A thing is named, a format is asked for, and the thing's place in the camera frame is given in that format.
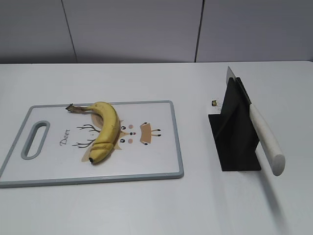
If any yellow banana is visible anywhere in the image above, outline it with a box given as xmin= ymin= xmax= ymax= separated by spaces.
xmin=66 ymin=102 xmax=120 ymax=164

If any white-handled kitchen knife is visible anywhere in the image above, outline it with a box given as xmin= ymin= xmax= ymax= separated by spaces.
xmin=226 ymin=67 xmax=286 ymax=176

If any white grey-rimmed cutting board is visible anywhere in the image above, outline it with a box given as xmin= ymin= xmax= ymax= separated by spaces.
xmin=0 ymin=100 xmax=184 ymax=188

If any black knife stand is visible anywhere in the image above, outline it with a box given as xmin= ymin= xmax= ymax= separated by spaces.
xmin=208 ymin=77 xmax=261 ymax=171

